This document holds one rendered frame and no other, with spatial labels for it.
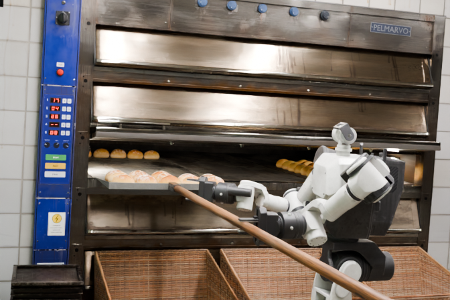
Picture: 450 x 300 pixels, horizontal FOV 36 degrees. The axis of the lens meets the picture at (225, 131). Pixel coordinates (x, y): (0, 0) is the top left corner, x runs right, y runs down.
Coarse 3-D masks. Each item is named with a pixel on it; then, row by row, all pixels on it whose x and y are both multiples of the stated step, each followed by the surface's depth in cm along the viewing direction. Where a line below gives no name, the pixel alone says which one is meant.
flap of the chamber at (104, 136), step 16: (224, 144) 342; (256, 144) 338; (272, 144) 336; (288, 144) 336; (304, 144) 339; (320, 144) 342; (336, 144) 345; (352, 144) 348; (368, 144) 350; (384, 144) 354; (400, 144) 357
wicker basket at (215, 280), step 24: (96, 264) 316; (120, 264) 324; (168, 264) 331; (192, 264) 336; (216, 264) 326; (96, 288) 314; (120, 288) 321; (144, 288) 325; (168, 288) 329; (192, 288) 333; (216, 288) 323
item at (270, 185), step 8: (88, 184) 322; (96, 184) 323; (264, 184) 350; (272, 184) 351; (280, 184) 353; (288, 184) 354; (296, 184) 355; (408, 184) 381; (416, 184) 384; (408, 192) 377; (416, 192) 379
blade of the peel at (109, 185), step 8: (104, 184) 304; (112, 184) 296; (120, 184) 297; (128, 184) 298; (136, 184) 299; (144, 184) 300; (152, 184) 301; (160, 184) 303; (168, 184) 304; (184, 184) 306; (192, 184) 308
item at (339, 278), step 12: (180, 192) 286; (204, 204) 256; (228, 216) 233; (240, 228) 222; (252, 228) 213; (264, 240) 203; (276, 240) 197; (288, 252) 188; (300, 252) 183; (312, 264) 175; (324, 264) 171; (324, 276) 169; (336, 276) 163; (348, 276) 161; (348, 288) 157; (360, 288) 153
